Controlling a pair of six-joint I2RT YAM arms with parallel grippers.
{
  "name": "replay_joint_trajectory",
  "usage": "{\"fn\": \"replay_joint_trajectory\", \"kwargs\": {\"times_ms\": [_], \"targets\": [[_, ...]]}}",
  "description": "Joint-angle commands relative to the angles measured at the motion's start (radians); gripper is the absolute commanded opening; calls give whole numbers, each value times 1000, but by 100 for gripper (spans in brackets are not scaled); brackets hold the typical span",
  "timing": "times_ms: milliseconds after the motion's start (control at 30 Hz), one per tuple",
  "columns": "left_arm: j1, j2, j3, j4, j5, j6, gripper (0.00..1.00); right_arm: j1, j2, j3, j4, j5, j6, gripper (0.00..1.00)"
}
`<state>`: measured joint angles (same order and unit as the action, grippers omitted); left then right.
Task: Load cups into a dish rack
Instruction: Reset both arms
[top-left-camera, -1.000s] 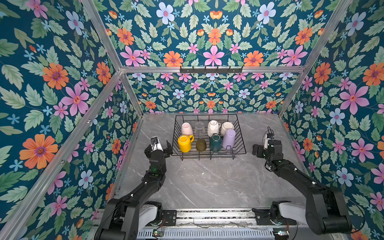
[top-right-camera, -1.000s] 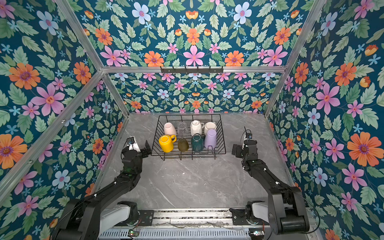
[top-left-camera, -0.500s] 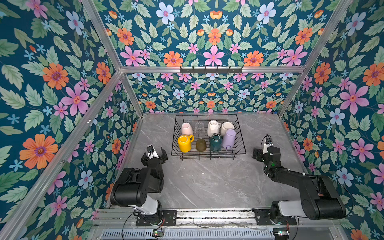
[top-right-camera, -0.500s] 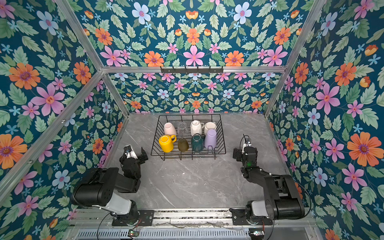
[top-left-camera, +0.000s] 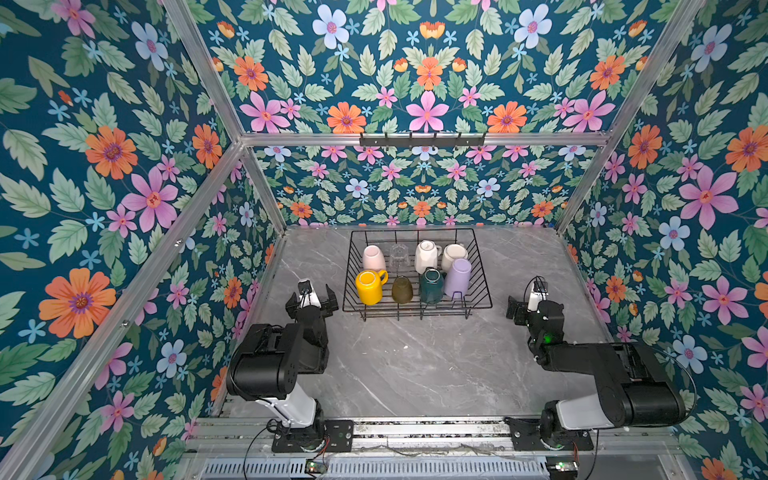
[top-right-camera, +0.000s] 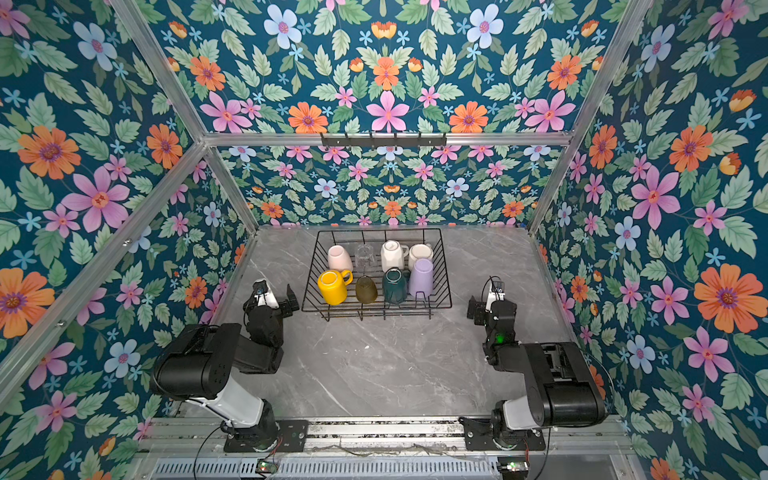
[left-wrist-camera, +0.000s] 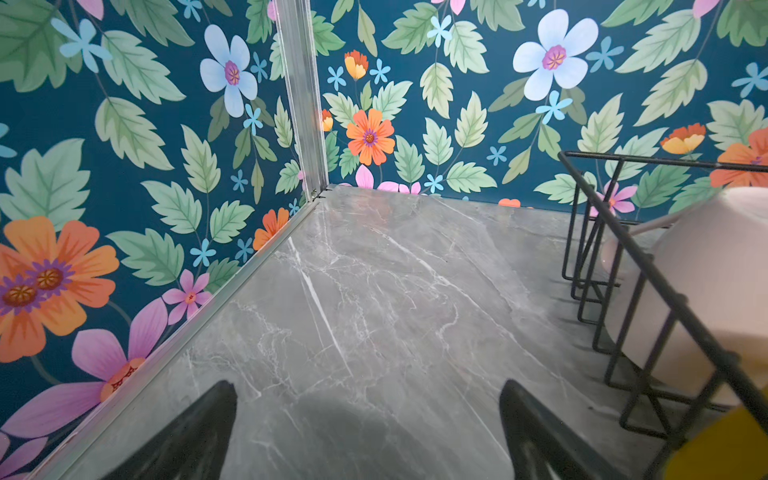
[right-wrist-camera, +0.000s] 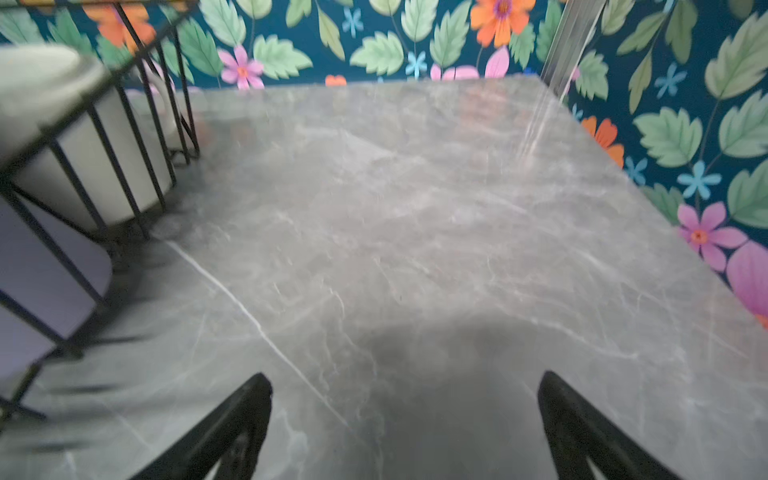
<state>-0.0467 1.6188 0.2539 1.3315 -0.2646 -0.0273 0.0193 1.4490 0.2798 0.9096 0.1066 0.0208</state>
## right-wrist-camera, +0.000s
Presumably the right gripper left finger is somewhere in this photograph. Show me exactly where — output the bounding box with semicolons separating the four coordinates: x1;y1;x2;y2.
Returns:
134;373;273;479

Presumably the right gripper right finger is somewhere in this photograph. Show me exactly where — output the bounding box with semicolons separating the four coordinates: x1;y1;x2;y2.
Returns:
537;370;679;479

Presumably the lilac plastic cup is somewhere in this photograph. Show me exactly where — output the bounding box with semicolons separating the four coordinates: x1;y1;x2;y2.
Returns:
1;201;112;378

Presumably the white mug red interior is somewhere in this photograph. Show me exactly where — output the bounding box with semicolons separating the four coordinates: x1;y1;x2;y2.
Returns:
1;44;175;231

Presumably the black wire dish rack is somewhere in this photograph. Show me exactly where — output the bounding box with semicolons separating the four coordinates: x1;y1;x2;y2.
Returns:
1;1;198;419

